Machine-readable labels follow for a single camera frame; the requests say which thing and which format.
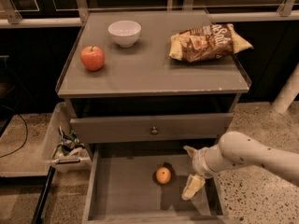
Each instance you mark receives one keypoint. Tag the grey top drawer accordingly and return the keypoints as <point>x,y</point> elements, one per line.
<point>138,128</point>

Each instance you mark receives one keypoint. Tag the grey open middle drawer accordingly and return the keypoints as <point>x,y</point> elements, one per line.
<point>123,189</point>

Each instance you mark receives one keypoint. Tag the white ceramic bowl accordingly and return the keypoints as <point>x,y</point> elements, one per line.
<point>125,33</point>

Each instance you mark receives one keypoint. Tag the orange fruit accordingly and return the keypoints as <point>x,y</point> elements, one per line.
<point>163,175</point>

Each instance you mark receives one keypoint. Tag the grey drawer cabinet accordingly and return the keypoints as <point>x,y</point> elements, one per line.
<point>142,80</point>

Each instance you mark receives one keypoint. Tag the brown chip bag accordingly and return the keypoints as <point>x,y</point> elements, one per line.
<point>207,43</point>

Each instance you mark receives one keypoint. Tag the clear plastic bin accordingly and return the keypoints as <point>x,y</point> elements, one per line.
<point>61,148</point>

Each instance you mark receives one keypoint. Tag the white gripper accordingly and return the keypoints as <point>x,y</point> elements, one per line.
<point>199,162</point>

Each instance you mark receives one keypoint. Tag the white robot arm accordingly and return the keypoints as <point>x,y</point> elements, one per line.
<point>236,150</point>

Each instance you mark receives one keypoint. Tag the red apple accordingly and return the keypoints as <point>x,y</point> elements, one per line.
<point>93,58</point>

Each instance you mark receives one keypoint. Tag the brass drawer knob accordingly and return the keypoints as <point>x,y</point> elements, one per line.
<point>154,131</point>

